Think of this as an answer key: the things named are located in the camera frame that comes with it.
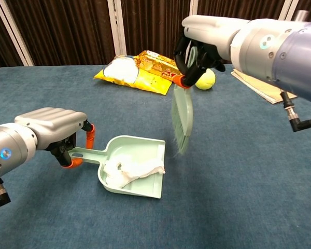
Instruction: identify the white screen frame post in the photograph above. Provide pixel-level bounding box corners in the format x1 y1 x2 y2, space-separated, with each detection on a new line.
107 0 127 64
189 0 199 17
0 0 35 67
278 0 300 20

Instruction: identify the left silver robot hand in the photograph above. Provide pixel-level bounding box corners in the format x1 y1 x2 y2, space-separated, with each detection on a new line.
14 107 96 169

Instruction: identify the light green plastic dustpan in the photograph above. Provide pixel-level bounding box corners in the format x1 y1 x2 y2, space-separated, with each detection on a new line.
68 135 166 200

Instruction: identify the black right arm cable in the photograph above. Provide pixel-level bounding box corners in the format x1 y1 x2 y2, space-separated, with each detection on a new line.
279 91 311 133

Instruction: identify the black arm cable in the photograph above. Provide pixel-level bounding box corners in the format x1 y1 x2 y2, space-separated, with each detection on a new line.
0 177 11 211
279 91 311 133

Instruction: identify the white paper tissue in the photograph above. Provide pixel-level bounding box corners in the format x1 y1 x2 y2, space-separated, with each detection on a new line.
103 153 166 189

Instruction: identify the yellow tennis ball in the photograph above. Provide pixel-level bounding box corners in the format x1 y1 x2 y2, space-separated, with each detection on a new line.
195 68 216 91

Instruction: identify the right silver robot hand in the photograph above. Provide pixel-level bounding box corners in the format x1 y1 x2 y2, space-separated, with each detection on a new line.
173 15 249 90

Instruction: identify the light green hand brush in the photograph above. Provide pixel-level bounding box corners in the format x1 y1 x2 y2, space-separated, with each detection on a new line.
171 43 199 156

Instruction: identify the yellow snack bag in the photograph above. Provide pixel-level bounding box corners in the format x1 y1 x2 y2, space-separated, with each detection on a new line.
93 54 173 96

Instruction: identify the kraft spiral notebook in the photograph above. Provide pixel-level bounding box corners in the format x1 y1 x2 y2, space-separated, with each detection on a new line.
230 69 299 105

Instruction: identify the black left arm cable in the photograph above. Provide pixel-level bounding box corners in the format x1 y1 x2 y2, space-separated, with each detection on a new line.
0 177 11 211

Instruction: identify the golden brown biscuit package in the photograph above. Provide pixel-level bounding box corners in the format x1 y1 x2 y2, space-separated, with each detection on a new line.
133 50 185 84

